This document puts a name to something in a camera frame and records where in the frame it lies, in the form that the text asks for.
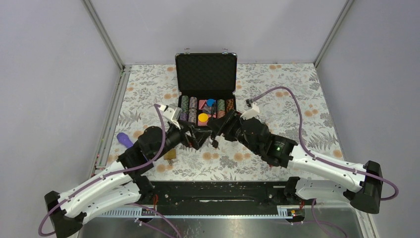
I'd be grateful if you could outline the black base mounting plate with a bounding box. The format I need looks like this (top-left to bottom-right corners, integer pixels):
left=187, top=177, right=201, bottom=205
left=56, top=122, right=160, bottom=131
left=122, top=180, right=329, bottom=217

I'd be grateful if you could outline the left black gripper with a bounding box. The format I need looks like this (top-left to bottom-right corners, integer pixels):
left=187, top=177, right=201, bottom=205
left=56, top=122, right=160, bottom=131
left=153, top=119, right=211, bottom=161

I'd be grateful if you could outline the brass padlock long shackle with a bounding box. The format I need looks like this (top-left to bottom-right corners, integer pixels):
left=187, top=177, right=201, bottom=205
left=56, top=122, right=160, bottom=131
left=163, top=148, right=177, bottom=160

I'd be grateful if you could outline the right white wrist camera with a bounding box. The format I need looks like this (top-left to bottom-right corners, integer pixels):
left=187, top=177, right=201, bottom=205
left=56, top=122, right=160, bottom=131
left=240, top=102, right=260, bottom=120

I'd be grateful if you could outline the floral tablecloth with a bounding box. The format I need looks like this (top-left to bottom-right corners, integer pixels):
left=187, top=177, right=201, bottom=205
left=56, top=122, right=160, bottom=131
left=115, top=63, right=343, bottom=181

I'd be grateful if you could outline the black padlock with keys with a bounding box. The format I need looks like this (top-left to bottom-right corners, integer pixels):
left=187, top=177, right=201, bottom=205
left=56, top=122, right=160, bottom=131
left=210, top=134, right=219, bottom=149

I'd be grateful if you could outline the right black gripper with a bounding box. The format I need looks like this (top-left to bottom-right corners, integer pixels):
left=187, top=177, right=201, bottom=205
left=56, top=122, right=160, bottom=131
left=207, top=108, right=261, bottom=155

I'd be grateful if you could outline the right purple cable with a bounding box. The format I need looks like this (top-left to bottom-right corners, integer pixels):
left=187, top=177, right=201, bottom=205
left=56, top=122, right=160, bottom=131
left=246, top=86, right=400, bottom=201

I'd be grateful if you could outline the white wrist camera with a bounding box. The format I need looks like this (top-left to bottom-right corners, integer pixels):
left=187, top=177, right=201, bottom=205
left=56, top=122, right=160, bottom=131
left=161, top=104, right=181, bottom=129
left=240, top=102, right=260, bottom=120

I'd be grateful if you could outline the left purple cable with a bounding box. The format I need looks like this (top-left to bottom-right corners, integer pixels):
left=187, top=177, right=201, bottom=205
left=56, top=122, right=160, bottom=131
left=38, top=104, right=167, bottom=237

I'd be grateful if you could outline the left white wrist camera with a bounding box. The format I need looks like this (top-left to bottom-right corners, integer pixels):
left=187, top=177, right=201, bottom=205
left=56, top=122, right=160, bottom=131
left=161, top=104, right=181, bottom=129

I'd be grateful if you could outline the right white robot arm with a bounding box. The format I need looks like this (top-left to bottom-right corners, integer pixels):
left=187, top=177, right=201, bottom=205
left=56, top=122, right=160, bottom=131
left=208, top=110, right=383, bottom=214

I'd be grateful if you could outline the black poker chip case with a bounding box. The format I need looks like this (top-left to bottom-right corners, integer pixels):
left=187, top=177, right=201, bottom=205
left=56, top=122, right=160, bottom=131
left=175, top=53, right=237, bottom=128

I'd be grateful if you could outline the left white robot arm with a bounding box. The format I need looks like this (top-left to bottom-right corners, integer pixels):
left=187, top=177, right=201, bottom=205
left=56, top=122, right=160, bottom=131
left=44, top=121, right=211, bottom=238

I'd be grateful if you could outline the purple cable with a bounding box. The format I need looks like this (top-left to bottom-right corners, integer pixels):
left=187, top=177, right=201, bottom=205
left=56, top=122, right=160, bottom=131
left=38, top=104, right=167, bottom=237
left=246, top=86, right=400, bottom=201

